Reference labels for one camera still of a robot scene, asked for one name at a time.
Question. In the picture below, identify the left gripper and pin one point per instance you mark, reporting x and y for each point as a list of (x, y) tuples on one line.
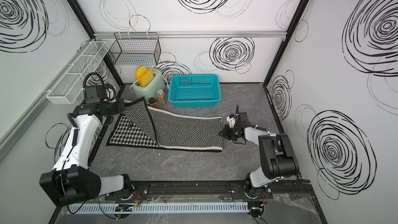
[(121, 106)]

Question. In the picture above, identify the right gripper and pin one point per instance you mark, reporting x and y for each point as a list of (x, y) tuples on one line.
[(226, 132)]

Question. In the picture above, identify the black white patterned scarf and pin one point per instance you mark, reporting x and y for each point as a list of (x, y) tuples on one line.
[(142, 126)]

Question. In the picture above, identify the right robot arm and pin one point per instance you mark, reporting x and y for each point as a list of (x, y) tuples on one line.
[(277, 157)]

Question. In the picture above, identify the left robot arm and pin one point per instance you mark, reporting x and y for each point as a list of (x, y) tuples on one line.
[(70, 180)]

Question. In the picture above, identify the teal plastic basket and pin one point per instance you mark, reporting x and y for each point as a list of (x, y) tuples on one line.
[(196, 90)]

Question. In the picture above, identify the yellow toast slice front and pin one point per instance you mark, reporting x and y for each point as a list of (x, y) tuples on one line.
[(146, 79)]

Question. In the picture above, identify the yellow toast slice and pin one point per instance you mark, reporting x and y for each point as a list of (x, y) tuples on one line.
[(146, 79), (141, 71)]

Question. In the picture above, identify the dark spice jar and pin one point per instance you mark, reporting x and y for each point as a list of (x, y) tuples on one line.
[(153, 102)]

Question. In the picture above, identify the mint green toaster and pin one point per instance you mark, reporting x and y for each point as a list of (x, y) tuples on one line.
[(151, 90)]

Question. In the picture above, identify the yellow toast slice rear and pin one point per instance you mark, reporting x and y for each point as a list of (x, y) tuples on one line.
[(141, 71)]

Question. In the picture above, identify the light spice jar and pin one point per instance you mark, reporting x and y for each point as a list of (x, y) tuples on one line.
[(161, 97)]

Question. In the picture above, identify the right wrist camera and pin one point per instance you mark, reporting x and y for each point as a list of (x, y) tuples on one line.
[(232, 120)]

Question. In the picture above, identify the white wire wall shelf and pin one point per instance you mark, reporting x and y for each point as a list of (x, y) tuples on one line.
[(69, 87)]

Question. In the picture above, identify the black wire wall basket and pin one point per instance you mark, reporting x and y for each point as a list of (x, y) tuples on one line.
[(136, 49)]

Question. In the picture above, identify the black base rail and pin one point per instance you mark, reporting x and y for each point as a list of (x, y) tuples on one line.
[(192, 188)]

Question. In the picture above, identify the grey slotted cable duct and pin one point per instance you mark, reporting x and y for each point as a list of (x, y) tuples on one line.
[(160, 208)]

